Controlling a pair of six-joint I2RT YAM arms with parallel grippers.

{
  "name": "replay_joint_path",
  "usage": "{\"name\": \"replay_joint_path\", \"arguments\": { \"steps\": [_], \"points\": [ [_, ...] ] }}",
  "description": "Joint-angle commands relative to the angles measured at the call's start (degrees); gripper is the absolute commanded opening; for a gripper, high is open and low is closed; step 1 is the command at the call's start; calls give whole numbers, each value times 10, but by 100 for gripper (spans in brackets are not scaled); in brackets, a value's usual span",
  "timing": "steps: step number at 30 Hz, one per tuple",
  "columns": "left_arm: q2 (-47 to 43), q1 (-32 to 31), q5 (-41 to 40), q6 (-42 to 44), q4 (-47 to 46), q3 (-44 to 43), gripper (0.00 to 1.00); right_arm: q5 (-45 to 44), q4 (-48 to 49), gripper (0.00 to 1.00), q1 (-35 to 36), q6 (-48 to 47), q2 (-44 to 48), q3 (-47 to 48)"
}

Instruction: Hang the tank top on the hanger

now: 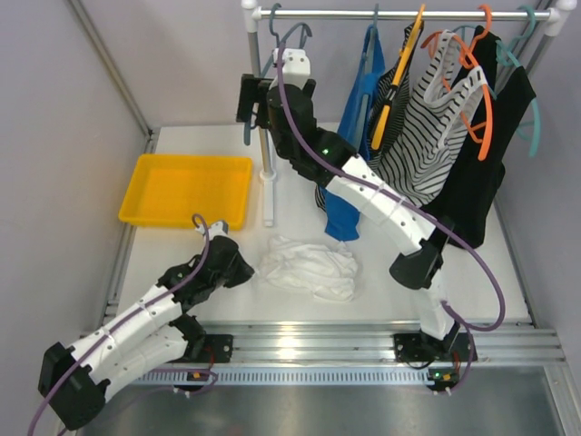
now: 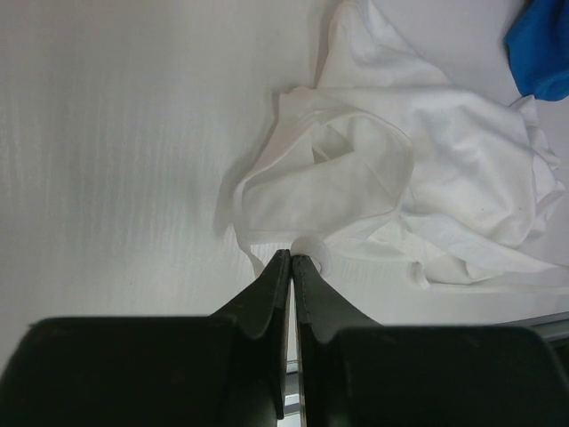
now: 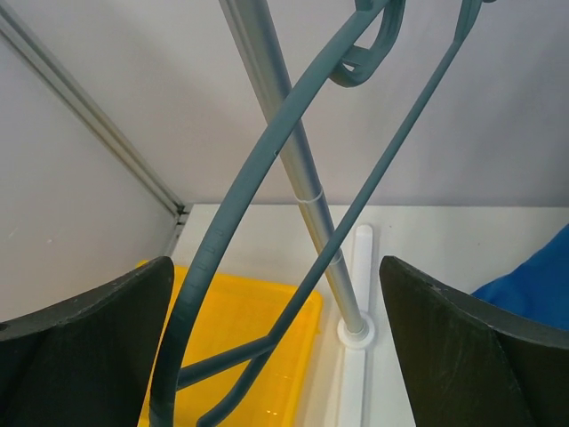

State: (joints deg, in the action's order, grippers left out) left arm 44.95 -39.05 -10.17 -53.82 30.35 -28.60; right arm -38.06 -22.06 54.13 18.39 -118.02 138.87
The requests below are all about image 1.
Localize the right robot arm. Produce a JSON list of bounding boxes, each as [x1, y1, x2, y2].
[[236, 74, 459, 361]]

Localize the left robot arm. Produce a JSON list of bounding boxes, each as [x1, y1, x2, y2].
[[38, 222, 254, 431]]

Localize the blue tank top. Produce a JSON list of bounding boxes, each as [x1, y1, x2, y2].
[[324, 25, 387, 242]]

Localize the dark striped tank top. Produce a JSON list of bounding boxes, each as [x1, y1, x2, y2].
[[315, 22, 426, 214]]

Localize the grey-blue hanger with blue top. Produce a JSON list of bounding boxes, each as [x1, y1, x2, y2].
[[356, 4, 379, 153]]

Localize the yellow hanger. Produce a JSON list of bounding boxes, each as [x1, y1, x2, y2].
[[370, 4, 426, 151]]

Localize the white striped tank top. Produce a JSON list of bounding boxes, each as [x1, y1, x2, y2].
[[376, 30, 468, 207]]

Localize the orange hanger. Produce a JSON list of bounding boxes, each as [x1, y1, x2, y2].
[[420, 4, 495, 161]]

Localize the black tank top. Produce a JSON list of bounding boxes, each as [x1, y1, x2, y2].
[[422, 33, 537, 248]]

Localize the teal hanger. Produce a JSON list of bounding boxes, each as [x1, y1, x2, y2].
[[450, 5, 541, 163]]

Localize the yellow plastic tray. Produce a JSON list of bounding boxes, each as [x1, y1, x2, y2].
[[118, 154, 253, 231]]

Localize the clothes rack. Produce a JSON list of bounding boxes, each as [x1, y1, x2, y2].
[[241, 0, 577, 227]]

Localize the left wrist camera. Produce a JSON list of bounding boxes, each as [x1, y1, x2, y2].
[[196, 220, 229, 240]]

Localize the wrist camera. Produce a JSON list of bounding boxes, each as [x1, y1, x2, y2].
[[282, 48, 310, 90], [196, 220, 229, 240]]

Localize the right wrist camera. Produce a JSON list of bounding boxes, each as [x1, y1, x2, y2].
[[282, 48, 310, 90]]

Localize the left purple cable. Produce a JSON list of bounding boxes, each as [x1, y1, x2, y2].
[[26, 213, 219, 436]]

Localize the purple cable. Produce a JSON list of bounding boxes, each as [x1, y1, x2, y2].
[[275, 40, 507, 391], [26, 213, 219, 436]]

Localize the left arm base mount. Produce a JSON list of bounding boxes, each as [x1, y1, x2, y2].
[[179, 334, 233, 364]]

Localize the slotted cable duct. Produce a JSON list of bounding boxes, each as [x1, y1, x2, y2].
[[134, 366, 458, 386]]

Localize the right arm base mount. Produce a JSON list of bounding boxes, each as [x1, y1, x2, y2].
[[393, 332, 473, 363]]

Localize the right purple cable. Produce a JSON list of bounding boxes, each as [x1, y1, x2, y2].
[[275, 40, 507, 391]]

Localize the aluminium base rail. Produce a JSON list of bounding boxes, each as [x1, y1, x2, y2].
[[202, 322, 566, 366]]

